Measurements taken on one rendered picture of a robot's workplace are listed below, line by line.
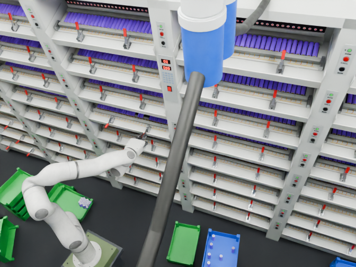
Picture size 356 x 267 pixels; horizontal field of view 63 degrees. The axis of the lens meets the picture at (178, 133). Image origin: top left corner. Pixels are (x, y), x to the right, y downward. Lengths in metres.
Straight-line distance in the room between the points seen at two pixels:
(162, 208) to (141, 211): 2.18
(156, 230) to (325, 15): 0.89
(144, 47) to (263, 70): 0.55
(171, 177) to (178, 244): 2.04
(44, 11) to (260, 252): 2.12
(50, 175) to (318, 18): 1.25
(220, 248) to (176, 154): 1.62
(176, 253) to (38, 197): 1.27
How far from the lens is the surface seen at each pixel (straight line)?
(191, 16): 0.41
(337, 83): 1.25
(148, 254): 0.45
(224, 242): 2.03
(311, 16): 1.11
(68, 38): 1.66
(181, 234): 2.49
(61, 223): 1.73
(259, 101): 1.39
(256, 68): 1.26
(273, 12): 1.11
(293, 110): 1.39
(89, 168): 1.51
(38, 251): 2.79
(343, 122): 1.41
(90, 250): 2.09
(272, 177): 1.85
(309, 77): 1.25
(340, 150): 1.56
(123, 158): 1.52
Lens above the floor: 2.31
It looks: 49 degrees down
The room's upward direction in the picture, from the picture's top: 8 degrees counter-clockwise
